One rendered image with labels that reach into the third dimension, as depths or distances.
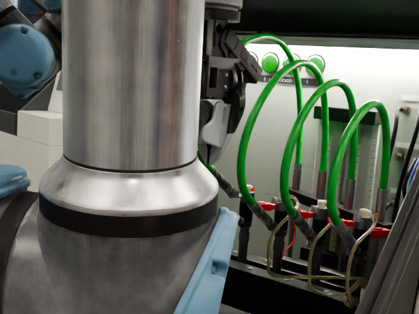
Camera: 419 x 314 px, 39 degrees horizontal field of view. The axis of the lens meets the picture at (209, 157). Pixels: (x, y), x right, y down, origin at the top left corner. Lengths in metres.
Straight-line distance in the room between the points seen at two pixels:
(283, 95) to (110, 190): 1.11
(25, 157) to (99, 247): 3.87
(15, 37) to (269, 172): 0.87
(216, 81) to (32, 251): 0.45
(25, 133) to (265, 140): 2.90
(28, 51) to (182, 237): 0.44
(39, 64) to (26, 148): 3.46
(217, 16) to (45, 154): 3.20
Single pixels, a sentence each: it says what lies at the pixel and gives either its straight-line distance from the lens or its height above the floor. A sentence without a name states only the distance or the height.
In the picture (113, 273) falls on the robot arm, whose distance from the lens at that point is 0.35.
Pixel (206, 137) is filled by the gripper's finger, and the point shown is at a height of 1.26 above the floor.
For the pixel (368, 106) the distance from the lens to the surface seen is 0.98.
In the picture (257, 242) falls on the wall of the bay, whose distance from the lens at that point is 1.51.
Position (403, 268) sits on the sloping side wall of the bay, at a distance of 0.94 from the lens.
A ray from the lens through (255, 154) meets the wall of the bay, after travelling 1.47.
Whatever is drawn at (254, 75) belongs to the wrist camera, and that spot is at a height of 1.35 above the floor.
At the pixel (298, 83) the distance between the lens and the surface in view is 1.27.
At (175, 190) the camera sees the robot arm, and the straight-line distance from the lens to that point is 0.35.
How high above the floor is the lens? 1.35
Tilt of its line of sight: 8 degrees down
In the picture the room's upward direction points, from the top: 4 degrees clockwise
